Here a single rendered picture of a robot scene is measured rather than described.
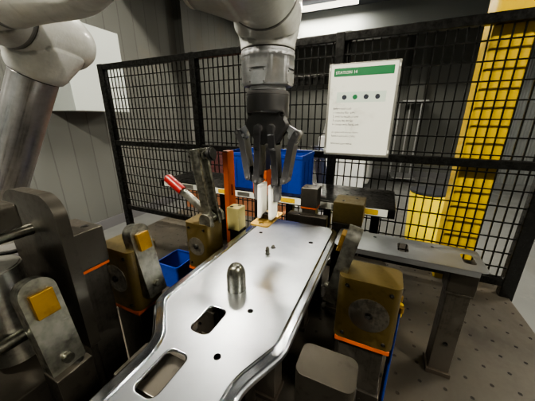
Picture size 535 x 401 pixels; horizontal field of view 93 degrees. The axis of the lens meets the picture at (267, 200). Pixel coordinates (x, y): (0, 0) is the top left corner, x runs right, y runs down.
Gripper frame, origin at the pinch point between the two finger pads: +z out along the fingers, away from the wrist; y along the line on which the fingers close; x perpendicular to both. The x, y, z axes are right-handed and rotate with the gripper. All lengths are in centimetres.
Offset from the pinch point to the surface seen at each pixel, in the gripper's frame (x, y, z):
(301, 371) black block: -21.5, 14.4, 13.0
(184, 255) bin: 21, -45, 35
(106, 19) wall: 178, -278, -118
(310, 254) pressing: 3.8, 8.5, 12.0
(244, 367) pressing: -24.7, 8.5, 12.0
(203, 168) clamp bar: 0.4, -15.7, -5.1
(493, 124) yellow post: 58, 49, -14
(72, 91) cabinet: 102, -235, -37
